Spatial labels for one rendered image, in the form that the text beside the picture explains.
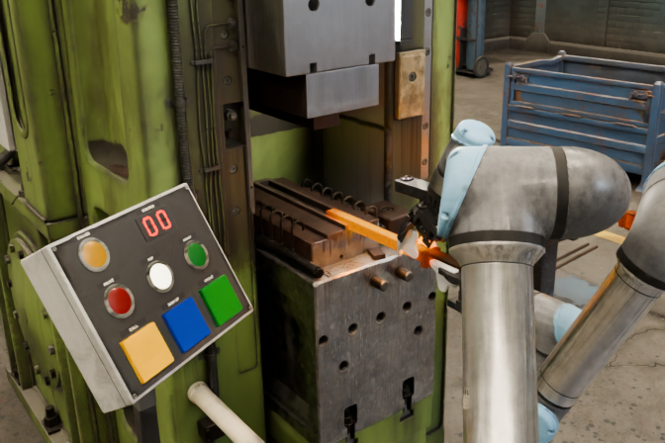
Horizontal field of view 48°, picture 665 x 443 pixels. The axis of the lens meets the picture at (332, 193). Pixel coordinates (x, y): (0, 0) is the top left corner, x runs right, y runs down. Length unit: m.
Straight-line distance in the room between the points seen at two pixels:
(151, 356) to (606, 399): 2.07
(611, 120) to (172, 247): 4.22
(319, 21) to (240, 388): 0.92
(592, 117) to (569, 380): 4.19
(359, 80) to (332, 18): 0.16
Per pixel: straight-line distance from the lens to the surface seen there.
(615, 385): 3.10
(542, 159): 0.92
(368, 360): 1.85
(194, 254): 1.38
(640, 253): 1.13
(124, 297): 1.26
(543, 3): 10.78
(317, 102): 1.59
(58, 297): 1.24
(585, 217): 0.92
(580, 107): 5.38
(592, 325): 1.19
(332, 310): 1.71
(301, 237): 1.71
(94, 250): 1.25
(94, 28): 1.89
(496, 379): 0.88
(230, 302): 1.40
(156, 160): 1.59
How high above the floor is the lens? 1.64
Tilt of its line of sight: 19 degrees down
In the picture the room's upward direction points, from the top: 1 degrees counter-clockwise
